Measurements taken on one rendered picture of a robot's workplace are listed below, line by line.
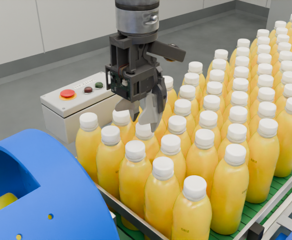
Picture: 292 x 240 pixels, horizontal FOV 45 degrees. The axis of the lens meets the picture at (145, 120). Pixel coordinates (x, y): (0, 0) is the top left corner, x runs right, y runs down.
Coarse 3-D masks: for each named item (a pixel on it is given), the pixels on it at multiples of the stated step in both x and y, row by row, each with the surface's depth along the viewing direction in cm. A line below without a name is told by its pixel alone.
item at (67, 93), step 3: (63, 90) 88; (66, 90) 88; (69, 90) 88; (72, 90) 88; (60, 93) 87; (63, 93) 87; (66, 93) 87; (69, 93) 87; (72, 93) 87; (63, 96) 87; (66, 96) 86; (69, 96) 87
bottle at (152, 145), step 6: (132, 138) 78; (138, 138) 76; (144, 138) 75; (150, 138) 76; (156, 138) 78; (144, 144) 76; (150, 144) 76; (156, 144) 77; (150, 150) 76; (156, 150) 77; (150, 156) 76
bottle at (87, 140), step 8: (80, 128) 80; (88, 128) 78; (96, 128) 79; (80, 136) 79; (88, 136) 78; (96, 136) 79; (80, 144) 79; (88, 144) 79; (96, 144) 79; (80, 152) 80; (88, 152) 79; (80, 160) 82; (88, 160) 81; (88, 168) 82; (96, 168) 82; (96, 176) 84
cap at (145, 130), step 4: (136, 124) 76; (148, 124) 76; (136, 128) 75; (140, 128) 75; (144, 128) 75; (148, 128) 75; (136, 132) 76; (140, 132) 75; (144, 132) 74; (148, 132) 75; (144, 136) 75; (148, 136) 75
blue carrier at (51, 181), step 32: (0, 160) 62; (32, 160) 47; (64, 160) 48; (0, 192) 65; (32, 192) 44; (64, 192) 46; (96, 192) 48; (0, 224) 41; (32, 224) 42; (64, 224) 44; (96, 224) 47
